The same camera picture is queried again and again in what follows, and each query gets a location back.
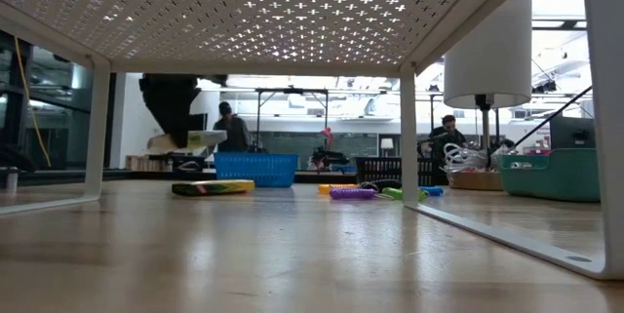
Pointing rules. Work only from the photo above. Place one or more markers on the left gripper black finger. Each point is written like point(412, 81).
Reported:
point(179, 135)

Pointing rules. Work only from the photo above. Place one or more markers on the yellow green crayon box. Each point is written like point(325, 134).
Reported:
point(205, 138)
point(219, 187)

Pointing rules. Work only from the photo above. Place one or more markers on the orange coil wristband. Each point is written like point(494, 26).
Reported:
point(336, 188)

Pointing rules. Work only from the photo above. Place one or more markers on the black coil wristband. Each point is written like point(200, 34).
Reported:
point(385, 184)

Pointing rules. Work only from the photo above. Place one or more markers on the green coil wristband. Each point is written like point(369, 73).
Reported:
point(392, 193)

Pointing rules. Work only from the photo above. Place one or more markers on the blue coil wristband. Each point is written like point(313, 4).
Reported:
point(431, 191)

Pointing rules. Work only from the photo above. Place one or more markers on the black computer monitor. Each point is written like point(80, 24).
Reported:
point(201, 122)

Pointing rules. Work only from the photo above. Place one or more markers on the black equipment case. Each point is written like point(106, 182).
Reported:
point(190, 164)

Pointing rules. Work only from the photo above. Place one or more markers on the stack of books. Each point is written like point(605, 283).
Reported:
point(146, 163)

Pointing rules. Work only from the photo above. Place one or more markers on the person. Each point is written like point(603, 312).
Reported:
point(234, 130)
point(448, 135)

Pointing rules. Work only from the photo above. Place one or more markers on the blue plastic basket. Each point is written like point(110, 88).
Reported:
point(256, 169)

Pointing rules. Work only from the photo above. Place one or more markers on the white perforated metal shelf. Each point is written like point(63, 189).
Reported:
point(244, 11)

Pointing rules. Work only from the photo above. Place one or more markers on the purple coil wristband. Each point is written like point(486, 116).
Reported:
point(351, 194)

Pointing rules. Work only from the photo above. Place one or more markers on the black plastic basket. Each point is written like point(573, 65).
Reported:
point(380, 169)

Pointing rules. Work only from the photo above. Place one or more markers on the small white background lamp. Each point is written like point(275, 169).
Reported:
point(386, 143)

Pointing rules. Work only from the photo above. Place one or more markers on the white shade table lamp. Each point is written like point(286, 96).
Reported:
point(487, 50)

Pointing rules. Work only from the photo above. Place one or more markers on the green plastic tray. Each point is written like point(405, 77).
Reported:
point(551, 174)

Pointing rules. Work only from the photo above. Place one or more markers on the dark grey equipment box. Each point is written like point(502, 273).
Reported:
point(570, 132)

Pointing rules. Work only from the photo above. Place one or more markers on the black background gantry frame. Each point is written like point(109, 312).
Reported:
point(292, 90)

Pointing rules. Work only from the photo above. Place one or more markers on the black aluminium table frame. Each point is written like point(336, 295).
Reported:
point(58, 175)

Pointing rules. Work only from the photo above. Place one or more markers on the white cylinder post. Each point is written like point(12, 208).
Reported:
point(11, 181)

